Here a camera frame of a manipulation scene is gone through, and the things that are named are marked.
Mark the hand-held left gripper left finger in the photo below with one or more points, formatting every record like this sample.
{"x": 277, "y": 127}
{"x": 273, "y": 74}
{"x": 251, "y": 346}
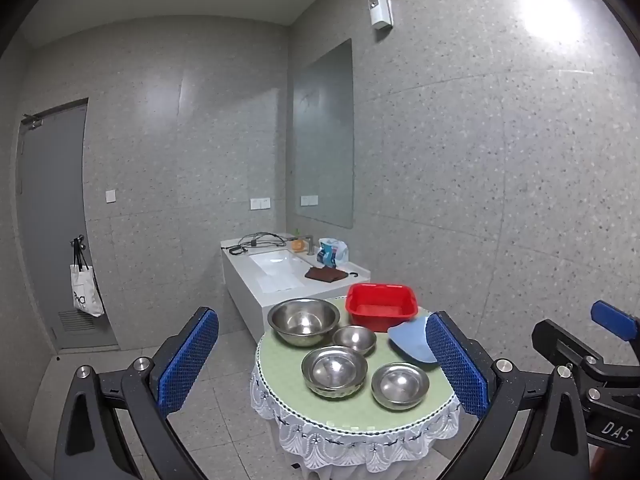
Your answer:
{"x": 187, "y": 360}

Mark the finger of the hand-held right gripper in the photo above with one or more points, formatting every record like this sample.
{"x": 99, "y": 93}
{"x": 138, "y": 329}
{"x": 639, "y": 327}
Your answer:
{"x": 560, "y": 340}
{"x": 612, "y": 314}

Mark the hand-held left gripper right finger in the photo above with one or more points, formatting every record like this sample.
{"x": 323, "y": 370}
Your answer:
{"x": 455, "y": 365}

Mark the blue plate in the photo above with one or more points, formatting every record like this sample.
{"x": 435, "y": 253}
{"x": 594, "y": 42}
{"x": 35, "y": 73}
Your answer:
{"x": 411, "y": 342}

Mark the medium steel bowl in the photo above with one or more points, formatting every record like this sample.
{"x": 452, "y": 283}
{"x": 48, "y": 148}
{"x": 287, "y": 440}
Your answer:
{"x": 400, "y": 385}
{"x": 334, "y": 370}

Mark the red plastic basin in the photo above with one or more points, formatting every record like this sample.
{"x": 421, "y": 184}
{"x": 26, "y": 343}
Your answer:
{"x": 380, "y": 307}

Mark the small steel bowl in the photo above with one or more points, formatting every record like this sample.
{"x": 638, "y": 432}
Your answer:
{"x": 354, "y": 339}

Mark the large steel bowl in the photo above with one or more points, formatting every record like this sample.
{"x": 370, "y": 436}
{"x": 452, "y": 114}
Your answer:
{"x": 302, "y": 320}

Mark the person's right forearm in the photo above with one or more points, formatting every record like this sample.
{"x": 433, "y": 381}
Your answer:
{"x": 600, "y": 462}

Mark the white sink counter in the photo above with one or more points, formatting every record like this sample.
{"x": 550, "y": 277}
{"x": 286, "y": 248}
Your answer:
{"x": 240, "y": 285}

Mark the green tablecloth with lace trim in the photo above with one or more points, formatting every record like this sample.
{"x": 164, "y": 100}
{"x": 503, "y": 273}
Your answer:
{"x": 350, "y": 417}

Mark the white tote bag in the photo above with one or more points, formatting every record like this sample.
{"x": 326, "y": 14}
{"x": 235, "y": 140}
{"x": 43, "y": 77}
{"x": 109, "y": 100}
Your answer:
{"x": 85, "y": 290}

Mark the brown cloth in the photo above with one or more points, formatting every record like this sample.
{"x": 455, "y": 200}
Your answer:
{"x": 325, "y": 274}

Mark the orange round object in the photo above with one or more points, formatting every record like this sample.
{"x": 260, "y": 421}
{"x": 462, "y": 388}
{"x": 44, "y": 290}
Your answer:
{"x": 299, "y": 245}

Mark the clear plastic bag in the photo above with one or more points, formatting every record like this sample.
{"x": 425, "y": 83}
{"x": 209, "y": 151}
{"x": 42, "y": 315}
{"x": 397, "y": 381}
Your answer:
{"x": 334, "y": 252}

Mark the metal faucet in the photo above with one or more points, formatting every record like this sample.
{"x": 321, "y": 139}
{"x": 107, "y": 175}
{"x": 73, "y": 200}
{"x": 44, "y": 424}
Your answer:
{"x": 311, "y": 245}

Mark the grey door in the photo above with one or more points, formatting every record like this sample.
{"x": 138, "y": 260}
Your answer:
{"x": 50, "y": 185}

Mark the metal door closer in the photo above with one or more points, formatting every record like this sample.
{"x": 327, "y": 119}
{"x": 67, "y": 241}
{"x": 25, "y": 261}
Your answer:
{"x": 31, "y": 121}

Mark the white wall socket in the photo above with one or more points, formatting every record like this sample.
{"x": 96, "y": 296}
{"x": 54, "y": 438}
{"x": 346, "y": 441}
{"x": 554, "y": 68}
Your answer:
{"x": 260, "y": 203}

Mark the white light switch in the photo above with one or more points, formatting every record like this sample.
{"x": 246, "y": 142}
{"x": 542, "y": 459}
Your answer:
{"x": 111, "y": 196}

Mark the wall mirror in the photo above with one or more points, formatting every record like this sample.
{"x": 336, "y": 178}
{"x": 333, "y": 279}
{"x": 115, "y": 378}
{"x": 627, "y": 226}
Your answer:
{"x": 325, "y": 135}

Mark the white wall dispenser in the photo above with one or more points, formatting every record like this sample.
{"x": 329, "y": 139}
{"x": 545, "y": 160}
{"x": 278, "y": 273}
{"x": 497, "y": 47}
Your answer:
{"x": 380, "y": 10}

